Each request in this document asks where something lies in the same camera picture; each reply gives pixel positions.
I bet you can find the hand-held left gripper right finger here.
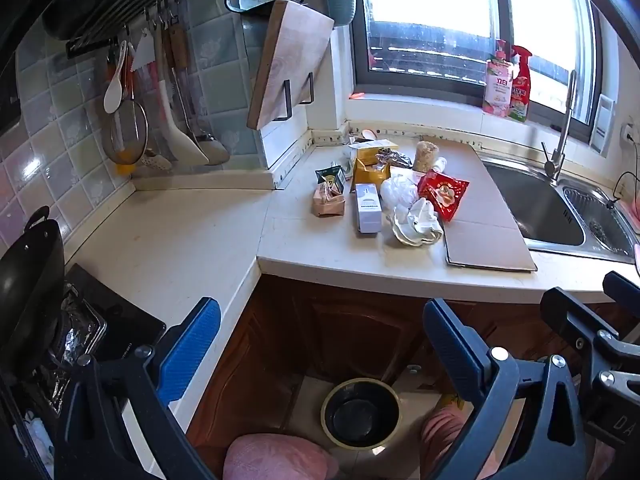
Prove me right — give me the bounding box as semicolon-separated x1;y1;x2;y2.
422;298;588;480

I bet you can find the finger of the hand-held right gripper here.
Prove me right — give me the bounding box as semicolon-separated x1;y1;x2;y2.
602;270;640;311
539;286;623;361

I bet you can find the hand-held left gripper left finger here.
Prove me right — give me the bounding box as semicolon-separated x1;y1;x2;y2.
52;297;236;480

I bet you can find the round trash bin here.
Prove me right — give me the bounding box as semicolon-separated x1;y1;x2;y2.
320;377;402;449

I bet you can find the dry loofah sponge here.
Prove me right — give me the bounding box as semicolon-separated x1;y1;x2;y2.
414;141;441;173

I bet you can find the silver foil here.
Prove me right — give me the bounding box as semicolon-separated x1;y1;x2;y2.
377;149;414;169

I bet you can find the yellow carton box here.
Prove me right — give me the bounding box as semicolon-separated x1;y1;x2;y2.
348;139;399;166

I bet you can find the pink cloth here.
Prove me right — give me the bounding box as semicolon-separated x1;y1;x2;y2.
620;200;640;233

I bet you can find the black gas stove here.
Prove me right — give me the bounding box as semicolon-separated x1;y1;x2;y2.
30;264;167;441

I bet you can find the person's right leg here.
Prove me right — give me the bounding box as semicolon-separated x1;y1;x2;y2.
420;405;501;480

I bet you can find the person's leg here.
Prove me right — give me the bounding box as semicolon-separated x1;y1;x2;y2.
222;434;341;480
420;405;501;480

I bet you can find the stainless steel sink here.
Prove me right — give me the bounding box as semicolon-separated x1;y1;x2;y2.
480;152;638;263

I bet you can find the brown cardboard sheet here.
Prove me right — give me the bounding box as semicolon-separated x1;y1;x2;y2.
422;139;538;273

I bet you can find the person's left leg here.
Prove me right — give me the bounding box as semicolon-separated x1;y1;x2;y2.
222;434;341;480

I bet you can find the red snack packet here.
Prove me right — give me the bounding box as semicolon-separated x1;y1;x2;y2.
417;169;471;222

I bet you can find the white slim box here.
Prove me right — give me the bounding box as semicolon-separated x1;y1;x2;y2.
355;183;383;234

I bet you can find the white ribbed plastic panel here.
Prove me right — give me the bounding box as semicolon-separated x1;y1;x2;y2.
590;94;615;153

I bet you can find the white plastic bag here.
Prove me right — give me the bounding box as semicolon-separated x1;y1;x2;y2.
381;167;422;211

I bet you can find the steel faucet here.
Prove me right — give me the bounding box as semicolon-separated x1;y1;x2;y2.
541;70;578;186

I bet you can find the black wok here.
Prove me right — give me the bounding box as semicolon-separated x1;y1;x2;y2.
0;205;67;386

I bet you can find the white slotted spoon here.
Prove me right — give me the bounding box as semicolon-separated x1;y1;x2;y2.
140;150;173;171

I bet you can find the pinkish brown small box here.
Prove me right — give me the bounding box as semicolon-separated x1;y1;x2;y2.
312;182;348;217

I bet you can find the mustard yellow packet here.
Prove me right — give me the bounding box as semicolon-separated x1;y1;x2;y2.
353;157;392;196

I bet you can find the white spatula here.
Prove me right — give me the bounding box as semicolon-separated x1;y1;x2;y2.
152;25;210;166

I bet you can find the dark green packet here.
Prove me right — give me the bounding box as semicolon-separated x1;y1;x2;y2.
315;165;347;195

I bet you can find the mesh skimmer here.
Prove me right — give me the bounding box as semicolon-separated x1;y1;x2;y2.
110;40;150;166

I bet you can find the red spray bottle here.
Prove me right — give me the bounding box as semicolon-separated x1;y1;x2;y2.
507;45;532;123

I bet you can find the white rice spoon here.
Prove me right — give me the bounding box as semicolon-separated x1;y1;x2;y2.
103;40;128;114

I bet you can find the black cutting board holder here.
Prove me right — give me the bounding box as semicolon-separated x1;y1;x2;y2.
225;0;331;122

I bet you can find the white plastic scraper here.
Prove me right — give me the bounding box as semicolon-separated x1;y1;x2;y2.
131;30;156;73

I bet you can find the wooden cutting board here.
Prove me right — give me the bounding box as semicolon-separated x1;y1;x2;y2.
247;0;335;131

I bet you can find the dark framed window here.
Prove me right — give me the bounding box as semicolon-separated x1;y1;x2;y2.
350;0;603;128

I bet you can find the teal utensil cup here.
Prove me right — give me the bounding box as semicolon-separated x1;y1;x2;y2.
326;0;357;27

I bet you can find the black frying pan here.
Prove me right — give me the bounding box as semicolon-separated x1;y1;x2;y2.
42;0;138;42

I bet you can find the black cable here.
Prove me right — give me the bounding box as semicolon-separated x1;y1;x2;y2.
606;170;640;211

